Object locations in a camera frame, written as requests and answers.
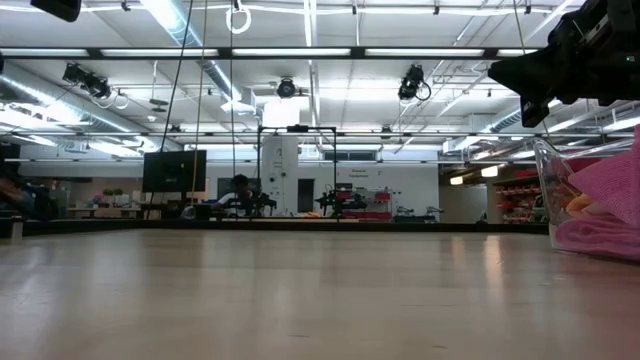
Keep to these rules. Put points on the clear plastic bin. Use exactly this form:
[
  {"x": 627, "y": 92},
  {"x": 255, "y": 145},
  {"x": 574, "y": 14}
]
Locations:
[{"x": 550, "y": 175}]

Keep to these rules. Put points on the pink microfiber towel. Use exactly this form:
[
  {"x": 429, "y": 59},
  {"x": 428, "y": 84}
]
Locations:
[
  {"x": 595, "y": 237},
  {"x": 615, "y": 185}
]

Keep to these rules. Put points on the orange microfiber towel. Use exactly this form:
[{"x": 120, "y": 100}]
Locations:
[{"x": 579, "y": 204}]

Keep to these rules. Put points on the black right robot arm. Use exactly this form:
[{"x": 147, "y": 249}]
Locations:
[{"x": 620, "y": 30}]

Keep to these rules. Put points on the black background robot arm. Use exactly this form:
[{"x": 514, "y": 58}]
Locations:
[
  {"x": 340, "y": 201},
  {"x": 260, "y": 203}
]

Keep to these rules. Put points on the grey background robot arm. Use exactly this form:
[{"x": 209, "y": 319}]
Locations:
[{"x": 420, "y": 214}]

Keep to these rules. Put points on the red background object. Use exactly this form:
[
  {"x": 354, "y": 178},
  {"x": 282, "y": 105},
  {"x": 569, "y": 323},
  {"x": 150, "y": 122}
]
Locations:
[{"x": 582, "y": 164}]

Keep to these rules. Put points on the white light fixture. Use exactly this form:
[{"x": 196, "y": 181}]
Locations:
[
  {"x": 490, "y": 171},
  {"x": 456, "y": 180}
]

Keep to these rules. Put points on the black shelf with orange bins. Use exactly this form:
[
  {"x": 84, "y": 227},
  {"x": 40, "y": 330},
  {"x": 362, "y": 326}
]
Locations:
[{"x": 515, "y": 202}]

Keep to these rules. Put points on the black hanging device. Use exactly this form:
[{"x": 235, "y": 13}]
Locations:
[{"x": 412, "y": 82}]

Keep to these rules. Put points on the black ceiling disc fixture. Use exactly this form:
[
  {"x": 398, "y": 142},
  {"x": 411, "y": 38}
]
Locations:
[{"x": 159, "y": 102}]

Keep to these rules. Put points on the person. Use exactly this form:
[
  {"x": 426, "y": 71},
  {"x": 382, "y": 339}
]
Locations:
[
  {"x": 240, "y": 185},
  {"x": 15, "y": 195}
]

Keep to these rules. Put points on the small potted plants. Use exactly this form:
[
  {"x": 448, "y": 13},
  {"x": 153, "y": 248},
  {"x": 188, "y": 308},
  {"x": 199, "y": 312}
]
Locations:
[{"x": 112, "y": 192}]

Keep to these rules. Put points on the black monitor screen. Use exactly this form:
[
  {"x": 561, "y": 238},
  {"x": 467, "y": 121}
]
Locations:
[{"x": 175, "y": 171}]

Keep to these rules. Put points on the wooden bench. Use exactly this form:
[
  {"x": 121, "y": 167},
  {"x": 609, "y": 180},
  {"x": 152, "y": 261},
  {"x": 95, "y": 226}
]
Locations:
[{"x": 105, "y": 211}]

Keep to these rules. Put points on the shelf with red bins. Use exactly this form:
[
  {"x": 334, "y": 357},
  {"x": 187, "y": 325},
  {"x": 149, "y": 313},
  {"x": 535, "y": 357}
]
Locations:
[{"x": 375, "y": 202}]

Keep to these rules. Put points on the round black ceiling device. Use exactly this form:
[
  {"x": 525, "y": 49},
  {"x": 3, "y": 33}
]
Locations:
[{"x": 286, "y": 88}]

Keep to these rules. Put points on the dark doorway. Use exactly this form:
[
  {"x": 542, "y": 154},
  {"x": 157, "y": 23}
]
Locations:
[{"x": 306, "y": 195}]

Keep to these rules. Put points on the silver ceiling duct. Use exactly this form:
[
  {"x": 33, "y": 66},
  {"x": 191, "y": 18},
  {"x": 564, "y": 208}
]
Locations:
[{"x": 45, "y": 95}]

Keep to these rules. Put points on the black background rig frame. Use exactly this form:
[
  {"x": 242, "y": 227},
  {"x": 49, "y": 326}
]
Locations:
[{"x": 334, "y": 165}]

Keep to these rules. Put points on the black aluminium table frame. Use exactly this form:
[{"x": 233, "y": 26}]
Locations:
[{"x": 150, "y": 225}]

